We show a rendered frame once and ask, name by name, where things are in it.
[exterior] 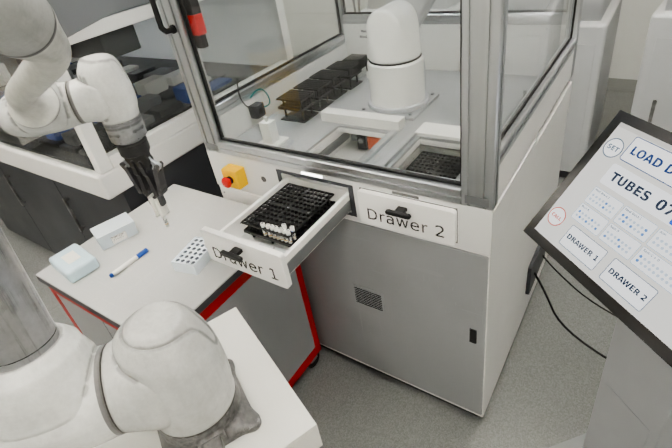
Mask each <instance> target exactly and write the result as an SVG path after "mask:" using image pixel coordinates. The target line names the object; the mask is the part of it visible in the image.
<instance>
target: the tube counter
mask: <svg viewBox="0 0 672 448"><path fill-rule="evenodd" d="M647 212H648V213H650V214H651V215H653V216H654V217H656V218H658V219H659V220H661V221H662V222H664V223H666V224H667V225H669V226H670V227H672V195H670V194H669V193H667V192H664V194H663V195H662V196H661V197H660V198H659V199H658V200H657V201H656V202H655V204H654V205H653V206H652V207H651V208H650V209H649V210H648V211H647Z"/></svg>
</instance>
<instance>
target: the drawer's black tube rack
mask: <svg viewBox="0 0 672 448"><path fill-rule="evenodd" d="M288 185H289V186H288ZM291 186H292V187H291ZM284 188H285V189H284ZM287 189H288V190H287ZM306 189H307V190H306ZM280 191H281V192H280ZM303 192H304V193H303ZM319 192H320V193H319ZM322 193H324V194H322ZM277 194H278V195H277ZM326 194H328V195H326ZM280 195H281V196H280ZM330 195H331V196H330ZM319 196H320V197H319ZM333 196H334V193H330V192H326V191H322V190H317V189H313V188H309V187H305V186H300V185H296V184H292V183H287V184H286V185H285V186H283V187H282V188H281V189H280V190H279V191H277V192H276V193H275V194H274V195H273V196H271V197H270V198H269V199H268V200H267V201H265V202H264V203H263V204H262V205H260V206H259V207H258V208H257V209H256V210H254V211H253V212H252V213H251V214H250V215H248V216H247V217H246V219H248V220H253V221H256V222H259V223H261V222H264V223H265V224H267V223H269V224H270V225H272V224H273V225H274V226H278V227H282V224H283V223H285V224H286V227H287V228H286V230H287V229H289V230H290V226H294V229H295V231H293V232H292V233H293V234H294V233H295V234H296V238H297V239H296V240H293V238H292V236H291V238H292V242H293V243H292V244H289V242H285V241H281V239H280V240H277V238H275V239H273V237H269V235H268V232H267V235H266V236H264V234H263V231H262V230H260V229H257V228H254V227H251V226H247V227H246V228H245V229H244V233H247V234H250V235H252V236H253V238H254V237H255V236H256V237H259V238H262V239H265V240H268V241H271V243H272V244H274V243H277V244H280V245H283V246H286V247H289V248H290V247H291V246H292V245H293V244H294V243H295V242H296V241H297V240H298V239H300V238H301V237H302V236H303V235H304V234H305V233H306V232H307V231H308V230H309V229H310V228H311V227H312V226H313V225H314V224H315V223H316V222H317V221H318V220H319V219H320V218H321V217H322V216H323V215H324V214H325V213H326V212H327V211H328V210H329V209H330V208H331V207H332V206H333V205H334V204H335V203H336V202H335V201H332V200H330V199H331V198H332V197H333ZM273 197H275V198H273ZM323 197H324V198H323ZM277 198H278V199H277ZM270 200H271V201H270ZM273 201H275V202H273ZM265 204H266V205H265ZM268 205H269V206H268ZM256 211H257V212H256ZM260 212H261V213H260ZM253 214H254V215H253ZM257 215H258V216H257Z"/></svg>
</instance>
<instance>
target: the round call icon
mask: <svg viewBox="0 0 672 448"><path fill-rule="evenodd" d="M570 214H571V213H570V212H568V211H567V210H566V209H564V208H563V207H562V206H561V205H559V204H558V203H556V204H555V205H554V206H553V208H552V209H551V210H550V211H549V212H548V214H547V215H546V216H545V217H544V220H545V221H546V222H547V223H548V224H550V225H551V226H552V227H553V228H554V229H556V230H558V228H559V227H560V226H561V225H562V224H563V222H564V221H565V220H566V219H567V218H568V216H569V215H570Z"/></svg>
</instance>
